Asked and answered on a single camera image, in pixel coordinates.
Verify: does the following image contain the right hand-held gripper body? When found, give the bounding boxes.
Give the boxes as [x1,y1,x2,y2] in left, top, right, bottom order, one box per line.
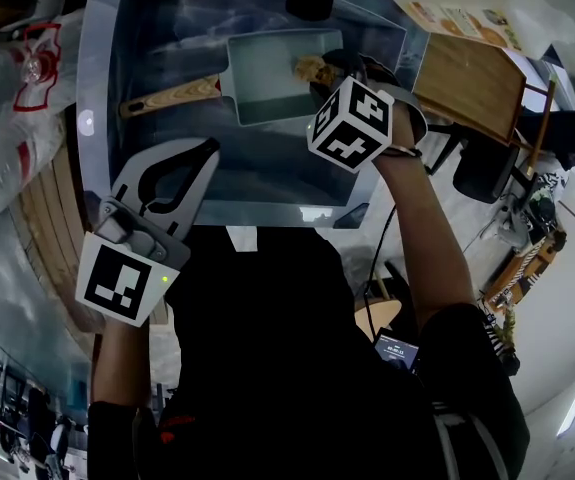
[306,69,428,172]

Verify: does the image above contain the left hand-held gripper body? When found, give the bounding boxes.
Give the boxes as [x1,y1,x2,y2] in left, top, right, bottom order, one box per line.
[74,196,192,329]

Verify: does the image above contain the beige scrubbing sponge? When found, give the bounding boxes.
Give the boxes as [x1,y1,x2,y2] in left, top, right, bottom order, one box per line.
[293,54,341,86]

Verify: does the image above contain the grey square pan wooden handle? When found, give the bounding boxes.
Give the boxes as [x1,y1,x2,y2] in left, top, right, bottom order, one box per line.
[117,27,346,127]

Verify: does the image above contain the person's right forearm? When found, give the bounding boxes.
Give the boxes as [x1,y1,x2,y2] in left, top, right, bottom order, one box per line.
[371,105,479,340]

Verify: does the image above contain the person's left forearm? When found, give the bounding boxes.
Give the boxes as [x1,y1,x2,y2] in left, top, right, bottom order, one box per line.
[90,314,156,410]

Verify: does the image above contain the black white wristband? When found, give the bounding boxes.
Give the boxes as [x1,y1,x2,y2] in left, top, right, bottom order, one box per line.
[381,144,425,161]

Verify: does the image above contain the stainless steel sink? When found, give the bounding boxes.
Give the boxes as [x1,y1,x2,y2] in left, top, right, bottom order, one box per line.
[75,0,431,230]

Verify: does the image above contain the slatted wooden board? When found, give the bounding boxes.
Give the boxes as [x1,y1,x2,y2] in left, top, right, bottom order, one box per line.
[8,142,104,335]

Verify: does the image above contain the wooden drainboard table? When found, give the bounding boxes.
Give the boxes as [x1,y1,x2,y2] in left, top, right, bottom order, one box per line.
[410,32,561,175]

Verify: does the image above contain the white detergent bottle orange label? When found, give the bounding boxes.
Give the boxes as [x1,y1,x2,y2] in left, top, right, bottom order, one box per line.
[390,0,575,62]

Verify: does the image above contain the black office chair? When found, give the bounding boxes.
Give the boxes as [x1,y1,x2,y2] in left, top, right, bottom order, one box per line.
[426,109,575,205]

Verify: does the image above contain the person's black shirt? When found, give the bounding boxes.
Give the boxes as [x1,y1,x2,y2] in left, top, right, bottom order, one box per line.
[86,224,531,480]

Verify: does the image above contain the round wooden stool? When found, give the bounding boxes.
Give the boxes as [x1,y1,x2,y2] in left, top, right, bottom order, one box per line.
[353,277,403,344]

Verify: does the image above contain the black patterned helmet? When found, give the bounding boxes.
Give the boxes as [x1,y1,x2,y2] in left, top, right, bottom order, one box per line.
[528,172,569,230]

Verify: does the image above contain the black phone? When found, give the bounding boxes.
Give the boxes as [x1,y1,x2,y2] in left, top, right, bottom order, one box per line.
[372,327,421,375]

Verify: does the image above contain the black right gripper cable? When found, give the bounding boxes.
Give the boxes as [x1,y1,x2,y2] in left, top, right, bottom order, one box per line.
[363,203,399,340]

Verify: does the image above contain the yellow wooden frame with rope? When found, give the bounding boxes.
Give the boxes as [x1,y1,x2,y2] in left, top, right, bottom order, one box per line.
[483,227,569,310]

